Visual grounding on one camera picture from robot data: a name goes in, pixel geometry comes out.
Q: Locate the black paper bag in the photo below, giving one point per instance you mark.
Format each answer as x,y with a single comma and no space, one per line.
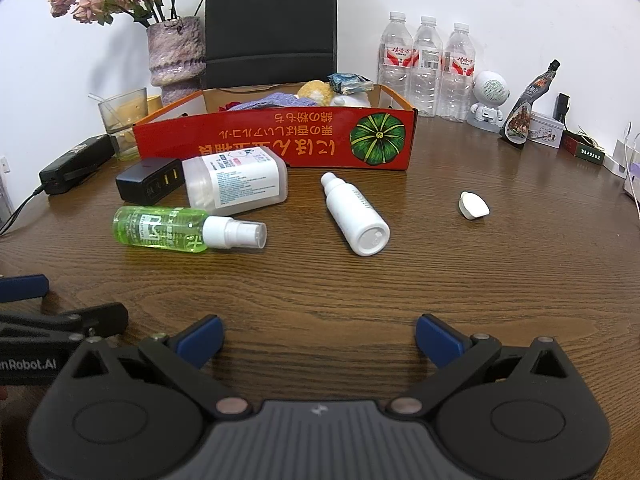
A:
251,42

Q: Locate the white bottle cap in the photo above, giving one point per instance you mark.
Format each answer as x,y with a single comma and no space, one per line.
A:
472,206

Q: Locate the right water bottle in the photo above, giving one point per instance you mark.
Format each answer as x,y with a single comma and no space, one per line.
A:
458,65

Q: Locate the white spray bottle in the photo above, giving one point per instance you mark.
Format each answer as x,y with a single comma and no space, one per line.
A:
363,228

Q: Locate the white plush sheep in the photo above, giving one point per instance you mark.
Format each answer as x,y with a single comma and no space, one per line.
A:
359,99

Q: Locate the green spray bottle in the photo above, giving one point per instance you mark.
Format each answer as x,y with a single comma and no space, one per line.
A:
184,229

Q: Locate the yellow plush toy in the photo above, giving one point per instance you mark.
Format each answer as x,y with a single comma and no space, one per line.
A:
318,91

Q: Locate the purple tissue pack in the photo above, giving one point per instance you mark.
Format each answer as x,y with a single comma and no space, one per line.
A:
632,181

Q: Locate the white robot figurine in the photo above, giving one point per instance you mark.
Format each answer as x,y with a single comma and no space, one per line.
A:
490,92

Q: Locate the red rose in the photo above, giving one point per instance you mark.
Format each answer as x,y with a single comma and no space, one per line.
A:
228,106

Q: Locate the purple ceramic vase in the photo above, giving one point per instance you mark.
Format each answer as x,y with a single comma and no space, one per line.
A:
176,57

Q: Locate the water bottle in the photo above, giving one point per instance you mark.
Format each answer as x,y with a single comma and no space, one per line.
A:
458,65
395,55
426,72

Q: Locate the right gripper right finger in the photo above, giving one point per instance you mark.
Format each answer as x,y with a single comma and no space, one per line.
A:
501,411

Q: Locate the clear glass cup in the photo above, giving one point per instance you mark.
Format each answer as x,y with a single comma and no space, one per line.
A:
122,136

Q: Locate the orange red cardboard box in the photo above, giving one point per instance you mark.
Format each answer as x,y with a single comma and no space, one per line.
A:
378,137

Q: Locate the small white food box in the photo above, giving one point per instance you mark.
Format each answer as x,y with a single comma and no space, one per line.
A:
545,130

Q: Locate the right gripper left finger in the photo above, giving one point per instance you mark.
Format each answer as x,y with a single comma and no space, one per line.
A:
136,411

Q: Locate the yellow mug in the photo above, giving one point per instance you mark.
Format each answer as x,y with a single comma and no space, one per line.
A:
136,109

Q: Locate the dark red small box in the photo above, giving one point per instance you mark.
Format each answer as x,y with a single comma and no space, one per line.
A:
583,147

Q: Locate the purple knitted cloth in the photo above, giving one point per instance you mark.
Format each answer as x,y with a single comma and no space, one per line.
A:
274,100

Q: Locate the white cotton swab container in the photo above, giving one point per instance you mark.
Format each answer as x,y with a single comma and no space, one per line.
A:
228,183

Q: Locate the black power adapter box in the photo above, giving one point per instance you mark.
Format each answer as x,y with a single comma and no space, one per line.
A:
76,165

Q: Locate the blue tissue pack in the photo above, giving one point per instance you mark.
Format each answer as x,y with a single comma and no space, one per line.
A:
349,83

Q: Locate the middle water bottle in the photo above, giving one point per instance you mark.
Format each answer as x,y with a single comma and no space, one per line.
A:
426,72

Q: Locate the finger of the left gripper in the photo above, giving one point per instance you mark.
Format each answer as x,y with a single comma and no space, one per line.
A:
23,287
105,320

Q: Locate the left water bottle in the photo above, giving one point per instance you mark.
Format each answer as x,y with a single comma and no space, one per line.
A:
395,55

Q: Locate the dark blue charger block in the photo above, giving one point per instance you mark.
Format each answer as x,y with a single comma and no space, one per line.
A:
150,180

